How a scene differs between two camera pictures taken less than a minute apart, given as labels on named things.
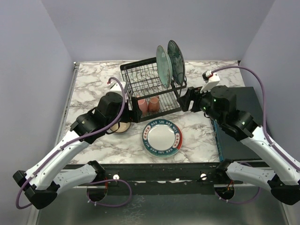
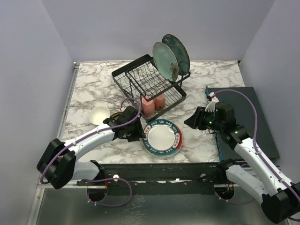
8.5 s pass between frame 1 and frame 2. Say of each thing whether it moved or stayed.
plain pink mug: stayed
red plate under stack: stayed
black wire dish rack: moved
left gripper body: moved
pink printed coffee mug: moved
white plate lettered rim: stayed
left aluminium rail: stayed
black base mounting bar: stayed
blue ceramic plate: moved
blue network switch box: stayed
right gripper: moved
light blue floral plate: moved
